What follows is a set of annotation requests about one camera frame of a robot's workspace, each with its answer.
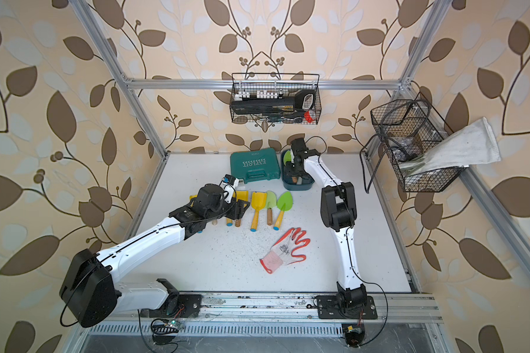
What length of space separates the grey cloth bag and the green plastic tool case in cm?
63

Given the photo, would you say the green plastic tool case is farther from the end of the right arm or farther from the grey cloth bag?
the grey cloth bag

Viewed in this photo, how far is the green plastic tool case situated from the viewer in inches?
43.4

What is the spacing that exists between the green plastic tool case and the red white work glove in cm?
32

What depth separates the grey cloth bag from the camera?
22.0 inches

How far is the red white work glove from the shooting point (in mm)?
849

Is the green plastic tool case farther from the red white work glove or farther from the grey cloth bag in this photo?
the grey cloth bag
